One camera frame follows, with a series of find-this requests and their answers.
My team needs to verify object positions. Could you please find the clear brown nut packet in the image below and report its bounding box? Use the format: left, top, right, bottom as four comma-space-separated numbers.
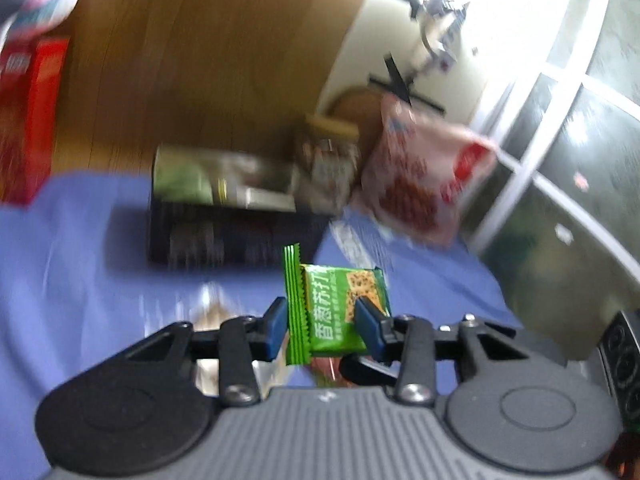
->
190, 286, 288, 396

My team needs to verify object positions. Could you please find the green cracker packet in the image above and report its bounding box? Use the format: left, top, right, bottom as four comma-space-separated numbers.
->
283, 244, 390, 365

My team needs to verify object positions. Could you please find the pink twisted snack bag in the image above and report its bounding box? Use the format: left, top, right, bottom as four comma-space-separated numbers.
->
360, 94, 497, 246

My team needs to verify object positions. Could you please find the clear nut jar gold lid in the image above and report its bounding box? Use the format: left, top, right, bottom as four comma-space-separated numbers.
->
294, 114, 360, 217

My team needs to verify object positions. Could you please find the red gift bag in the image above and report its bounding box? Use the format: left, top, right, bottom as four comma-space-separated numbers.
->
0, 37, 70, 205

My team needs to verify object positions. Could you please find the white power strip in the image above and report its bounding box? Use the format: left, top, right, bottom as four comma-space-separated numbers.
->
410, 0, 470, 74

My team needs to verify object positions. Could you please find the round wicker tray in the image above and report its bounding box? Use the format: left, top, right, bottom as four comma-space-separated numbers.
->
326, 87, 385, 162

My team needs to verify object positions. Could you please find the orange red snack packet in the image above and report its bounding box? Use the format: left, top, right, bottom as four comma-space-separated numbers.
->
307, 356, 355, 388

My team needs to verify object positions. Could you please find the black gift box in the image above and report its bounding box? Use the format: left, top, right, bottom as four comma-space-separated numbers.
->
148, 145, 338, 270

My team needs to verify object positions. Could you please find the blue tablecloth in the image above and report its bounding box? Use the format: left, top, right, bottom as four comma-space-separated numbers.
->
1, 172, 516, 479

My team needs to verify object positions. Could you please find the wooden board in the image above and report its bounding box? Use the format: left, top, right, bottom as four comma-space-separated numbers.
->
53, 0, 363, 174

